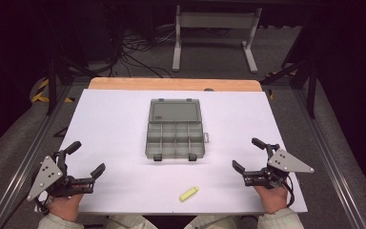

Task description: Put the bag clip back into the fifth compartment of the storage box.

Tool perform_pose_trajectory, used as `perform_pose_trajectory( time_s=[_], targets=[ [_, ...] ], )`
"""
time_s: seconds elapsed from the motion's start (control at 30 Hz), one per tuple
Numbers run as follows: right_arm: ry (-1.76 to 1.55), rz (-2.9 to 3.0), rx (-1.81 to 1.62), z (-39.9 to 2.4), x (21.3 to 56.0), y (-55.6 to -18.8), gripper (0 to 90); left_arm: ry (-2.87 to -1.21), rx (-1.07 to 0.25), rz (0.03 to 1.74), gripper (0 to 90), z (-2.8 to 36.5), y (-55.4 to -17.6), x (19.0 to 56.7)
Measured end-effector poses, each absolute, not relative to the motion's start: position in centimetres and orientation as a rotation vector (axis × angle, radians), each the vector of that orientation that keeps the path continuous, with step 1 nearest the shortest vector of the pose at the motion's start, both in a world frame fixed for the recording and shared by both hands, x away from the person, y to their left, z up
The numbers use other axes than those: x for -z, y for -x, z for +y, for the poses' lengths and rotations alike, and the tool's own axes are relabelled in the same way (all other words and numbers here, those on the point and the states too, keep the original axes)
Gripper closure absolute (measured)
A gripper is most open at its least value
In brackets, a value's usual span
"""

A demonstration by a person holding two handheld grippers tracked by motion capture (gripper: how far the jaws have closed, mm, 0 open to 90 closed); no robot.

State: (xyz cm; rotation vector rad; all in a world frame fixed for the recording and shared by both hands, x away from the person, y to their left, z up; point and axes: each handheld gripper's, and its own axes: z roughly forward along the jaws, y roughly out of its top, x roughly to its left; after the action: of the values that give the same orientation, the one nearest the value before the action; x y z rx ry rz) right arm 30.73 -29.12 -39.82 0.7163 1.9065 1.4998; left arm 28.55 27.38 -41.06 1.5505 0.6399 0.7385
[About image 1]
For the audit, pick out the small yellow bar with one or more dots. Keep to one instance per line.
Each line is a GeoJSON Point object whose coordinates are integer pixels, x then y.
{"type": "Point", "coordinates": [189, 194]}

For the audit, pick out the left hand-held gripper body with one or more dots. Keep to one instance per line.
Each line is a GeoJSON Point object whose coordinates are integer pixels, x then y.
{"type": "Point", "coordinates": [49, 174]}

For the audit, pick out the black triangular bracket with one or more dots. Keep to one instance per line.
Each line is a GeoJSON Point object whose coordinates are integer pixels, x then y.
{"type": "Point", "coordinates": [62, 133]}

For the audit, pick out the person's right hand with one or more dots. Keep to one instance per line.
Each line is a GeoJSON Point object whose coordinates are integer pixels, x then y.
{"type": "Point", "coordinates": [274, 198]}

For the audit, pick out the grey metal stand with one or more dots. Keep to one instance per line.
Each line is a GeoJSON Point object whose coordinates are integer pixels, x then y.
{"type": "Point", "coordinates": [216, 20]}

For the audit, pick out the person's left hand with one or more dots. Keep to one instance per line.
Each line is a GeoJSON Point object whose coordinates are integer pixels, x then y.
{"type": "Point", "coordinates": [64, 206]}

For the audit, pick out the aluminium frame rail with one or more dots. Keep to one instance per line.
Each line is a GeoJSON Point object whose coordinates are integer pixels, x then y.
{"type": "Point", "coordinates": [327, 152]}
{"type": "Point", "coordinates": [28, 159]}

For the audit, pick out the black metal stand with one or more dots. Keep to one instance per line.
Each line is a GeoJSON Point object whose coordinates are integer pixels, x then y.
{"type": "Point", "coordinates": [311, 89]}
{"type": "Point", "coordinates": [52, 86]}

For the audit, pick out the grey plastic compartment box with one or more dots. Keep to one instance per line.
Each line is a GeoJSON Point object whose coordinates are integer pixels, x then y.
{"type": "Point", "coordinates": [174, 111]}

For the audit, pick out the yellow black floor tape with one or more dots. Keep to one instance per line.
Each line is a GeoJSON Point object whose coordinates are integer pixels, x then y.
{"type": "Point", "coordinates": [41, 95]}

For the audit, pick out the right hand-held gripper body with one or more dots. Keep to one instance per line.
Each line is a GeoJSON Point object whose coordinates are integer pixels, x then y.
{"type": "Point", "coordinates": [286, 162]}

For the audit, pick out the person's legs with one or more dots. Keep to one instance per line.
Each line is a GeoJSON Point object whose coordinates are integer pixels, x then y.
{"type": "Point", "coordinates": [130, 222]}

